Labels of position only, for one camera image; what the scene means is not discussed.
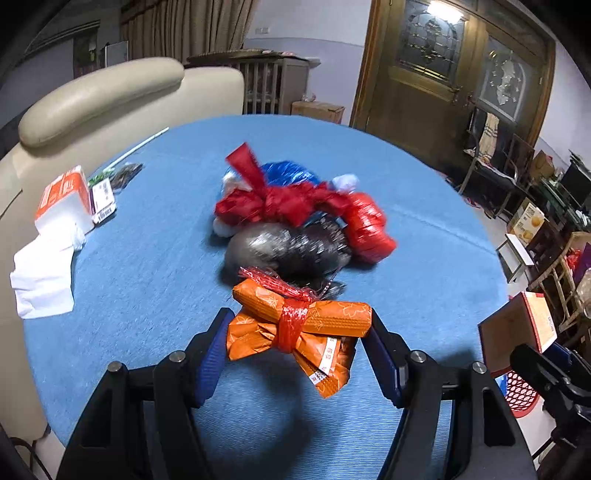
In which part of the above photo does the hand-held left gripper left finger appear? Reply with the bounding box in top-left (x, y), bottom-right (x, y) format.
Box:
top-left (56, 307), bottom-right (236, 480)

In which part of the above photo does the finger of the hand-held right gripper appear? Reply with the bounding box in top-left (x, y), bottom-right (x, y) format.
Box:
top-left (510, 344), bottom-right (579, 398)

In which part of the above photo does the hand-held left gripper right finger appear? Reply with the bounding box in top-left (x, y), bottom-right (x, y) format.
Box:
top-left (362, 308), bottom-right (539, 480)

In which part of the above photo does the red plastic basket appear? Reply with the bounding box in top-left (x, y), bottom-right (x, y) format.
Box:
top-left (496, 369), bottom-right (546, 421)

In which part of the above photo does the orange wrapper bundle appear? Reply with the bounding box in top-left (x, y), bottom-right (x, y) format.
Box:
top-left (225, 267), bottom-right (373, 400)

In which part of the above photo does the black plastic bag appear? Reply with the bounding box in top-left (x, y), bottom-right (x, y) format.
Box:
top-left (224, 222), bottom-right (354, 296)

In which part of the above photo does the red plastic bag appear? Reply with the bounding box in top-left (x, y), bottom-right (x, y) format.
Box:
top-left (213, 143), bottom-right (398, 265)

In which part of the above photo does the blue plastic bag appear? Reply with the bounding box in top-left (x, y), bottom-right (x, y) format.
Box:
top-left (224, 160), bottom-right (321, 190)

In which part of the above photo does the red brown cardboard box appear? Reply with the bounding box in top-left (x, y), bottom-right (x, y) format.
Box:
top-left (478, 292), bottom-right (561, 377)

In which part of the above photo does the wooden chair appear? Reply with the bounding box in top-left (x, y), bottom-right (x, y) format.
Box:
top-left (531, 231), bottom-right (591, 333)

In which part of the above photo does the white stool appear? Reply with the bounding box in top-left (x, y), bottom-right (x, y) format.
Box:
top-left (496, 233), bottom-right (536, 282)

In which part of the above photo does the blue tablecloth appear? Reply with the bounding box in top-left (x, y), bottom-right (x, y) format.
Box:
top-left (23, 114), bottom-right (509, 480)

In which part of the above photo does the yellow cardboard box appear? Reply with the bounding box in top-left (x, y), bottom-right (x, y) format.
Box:
top-left (508, 203), bottom-right (548, 245)

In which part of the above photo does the white tissue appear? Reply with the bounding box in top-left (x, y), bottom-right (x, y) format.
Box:
top-left (10, 226), bottom-right (88, 320)

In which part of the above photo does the purple packet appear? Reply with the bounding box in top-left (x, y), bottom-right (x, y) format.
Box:
top-left (89, 178), bottom-right (117, 225)

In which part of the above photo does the dark packet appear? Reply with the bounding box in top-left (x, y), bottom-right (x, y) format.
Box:
top-left (108, 162), bottom-right (145, 191)

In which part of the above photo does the orange white tissue pack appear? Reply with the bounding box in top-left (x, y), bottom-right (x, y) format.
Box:
top-left (34, 165), bottom-right (95, 234)

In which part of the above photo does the white stick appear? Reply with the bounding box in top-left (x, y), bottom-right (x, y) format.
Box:
top-left (108, 128), bottom-right (171, 169)

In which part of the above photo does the chair with clothes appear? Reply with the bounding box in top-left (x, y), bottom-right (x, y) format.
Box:
top-left (462, 108), bottom-right (536, 217)

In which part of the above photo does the wooden door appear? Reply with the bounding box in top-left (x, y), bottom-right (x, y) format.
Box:
top-left (349, 0), bottom-right (557, 160)

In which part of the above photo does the radiator cover cabinet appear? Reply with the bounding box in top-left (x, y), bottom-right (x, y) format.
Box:
top-left (185, 48), bottom-right (321, 116)

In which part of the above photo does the beige sofa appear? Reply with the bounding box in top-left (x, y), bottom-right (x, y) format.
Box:
top-left (0, 58), bottom-right (245, 462)

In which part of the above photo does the white framed board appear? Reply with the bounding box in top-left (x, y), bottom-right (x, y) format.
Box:
top-left (104, 41), bottom-right (129, 68)

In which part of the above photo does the brown curtain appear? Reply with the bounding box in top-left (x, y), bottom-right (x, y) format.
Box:
top-left (121, 0), bottom-right (259, 65)

